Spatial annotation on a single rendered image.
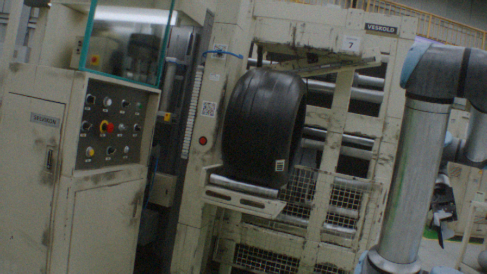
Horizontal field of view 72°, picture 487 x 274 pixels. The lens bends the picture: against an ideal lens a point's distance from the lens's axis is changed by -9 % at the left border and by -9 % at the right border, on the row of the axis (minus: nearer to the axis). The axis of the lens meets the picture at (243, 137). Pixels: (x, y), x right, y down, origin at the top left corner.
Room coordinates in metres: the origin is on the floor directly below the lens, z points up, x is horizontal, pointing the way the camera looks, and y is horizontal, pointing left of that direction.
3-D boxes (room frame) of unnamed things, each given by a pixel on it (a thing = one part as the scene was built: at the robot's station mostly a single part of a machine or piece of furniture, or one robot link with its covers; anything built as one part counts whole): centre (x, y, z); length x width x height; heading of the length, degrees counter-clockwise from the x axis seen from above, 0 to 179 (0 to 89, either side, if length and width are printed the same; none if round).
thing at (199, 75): (1.87, 0.27, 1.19); 0.05 x 0.04 x 0.48; 165
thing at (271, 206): (1.70, -0.04, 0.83); 0.36 x 0.09 x 0.06; 75
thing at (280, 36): (2.08, -0.27, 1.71); 0.61 x 0.25 x 0.15; 75
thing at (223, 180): (1.69, -0.04, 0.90); 0.35 x 0.05 x 0.05; 75
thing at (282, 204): (1.83, -0.07, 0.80); 0.37 x 0.36 x 0.02; 165
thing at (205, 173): (1.88, 0.10, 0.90); 0.40 x 0.03 x 0.10; 165
